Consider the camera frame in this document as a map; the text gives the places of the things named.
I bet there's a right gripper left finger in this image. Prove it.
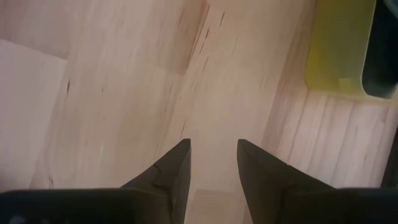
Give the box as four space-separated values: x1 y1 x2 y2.
120 138 192 224

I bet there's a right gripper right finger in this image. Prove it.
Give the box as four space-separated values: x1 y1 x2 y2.
236 138 336 224

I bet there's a dark green baseball cap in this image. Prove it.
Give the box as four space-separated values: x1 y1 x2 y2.
361 0 398 100

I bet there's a yellow plastic bin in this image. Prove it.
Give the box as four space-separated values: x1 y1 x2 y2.
303 0 398 102

